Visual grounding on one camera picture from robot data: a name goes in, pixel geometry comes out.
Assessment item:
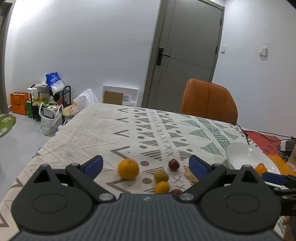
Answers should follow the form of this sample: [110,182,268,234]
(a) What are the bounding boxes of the red orange cartoon mat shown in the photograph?
[244,130,295,176]

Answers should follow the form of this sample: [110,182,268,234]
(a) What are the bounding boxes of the large orange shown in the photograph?
[254,163,268,177]
[117,159,139,180]

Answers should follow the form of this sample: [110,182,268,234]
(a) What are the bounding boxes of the clear plastic bag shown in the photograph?
[74,88,99,111]

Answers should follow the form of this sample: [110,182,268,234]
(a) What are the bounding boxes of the black cable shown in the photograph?
[235,122,296,147]

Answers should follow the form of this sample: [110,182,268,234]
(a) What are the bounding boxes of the green kiwi fruit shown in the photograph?
[154,170,169,183]

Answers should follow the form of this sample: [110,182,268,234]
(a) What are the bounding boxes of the patterned white tablecloth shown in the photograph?
[1,103,246,240]

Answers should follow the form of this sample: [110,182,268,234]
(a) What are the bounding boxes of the frosted drinking glass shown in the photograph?
[287,145,296,171]

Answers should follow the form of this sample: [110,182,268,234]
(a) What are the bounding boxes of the white power adapter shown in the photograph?
[280,139,296,152]

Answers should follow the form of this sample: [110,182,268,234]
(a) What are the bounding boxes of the orange paper bag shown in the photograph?
[10,92,29,115]

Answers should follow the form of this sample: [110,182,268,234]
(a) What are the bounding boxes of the dark red plum front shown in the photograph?
[171,189,183,198]

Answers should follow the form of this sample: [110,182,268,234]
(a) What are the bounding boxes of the blue white plastic bag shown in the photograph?
[46,72,65,95]

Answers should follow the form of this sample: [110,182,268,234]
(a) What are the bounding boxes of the black door lock handle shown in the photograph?
[156,47,171,66]

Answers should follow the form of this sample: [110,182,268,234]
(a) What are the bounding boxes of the small yellow mandarin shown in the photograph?
[154,181,170,194]

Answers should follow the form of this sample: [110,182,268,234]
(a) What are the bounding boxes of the grey door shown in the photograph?
[142,1,224,113]

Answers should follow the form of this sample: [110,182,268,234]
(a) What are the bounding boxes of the white plastic bag on floor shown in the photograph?
[39,105,63,137]

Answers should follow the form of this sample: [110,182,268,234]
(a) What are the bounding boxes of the dark red plum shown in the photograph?
[171,189,183,198]
[168,159,180,172]

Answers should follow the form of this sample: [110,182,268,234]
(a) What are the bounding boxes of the person's right hand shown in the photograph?
[282,216,295,241]

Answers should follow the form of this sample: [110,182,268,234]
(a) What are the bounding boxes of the green floor rug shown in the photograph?
[0,114,16,138]

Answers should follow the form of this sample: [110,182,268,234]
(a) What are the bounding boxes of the small white wall switch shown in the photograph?
[221,46,226,54]

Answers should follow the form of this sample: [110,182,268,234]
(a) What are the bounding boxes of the white ceramic plate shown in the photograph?
[226,143,280,174]

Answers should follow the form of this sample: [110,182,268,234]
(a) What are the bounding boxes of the black metal shoe rack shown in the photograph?
[27,83,72,121]

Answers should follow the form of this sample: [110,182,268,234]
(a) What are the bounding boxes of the large orange front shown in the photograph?
[254,163,268,177]

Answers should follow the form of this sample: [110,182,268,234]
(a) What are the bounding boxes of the green box on floor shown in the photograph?
[26,100,33,118]

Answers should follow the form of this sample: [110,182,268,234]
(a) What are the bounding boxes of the white foam packaging board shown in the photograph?
[102,85,138,107]

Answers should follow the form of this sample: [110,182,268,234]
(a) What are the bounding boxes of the dark red plum back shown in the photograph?
[168,159,180,172]

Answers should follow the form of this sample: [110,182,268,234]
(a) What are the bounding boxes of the orange leather chair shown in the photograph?
[181,78,238,125]

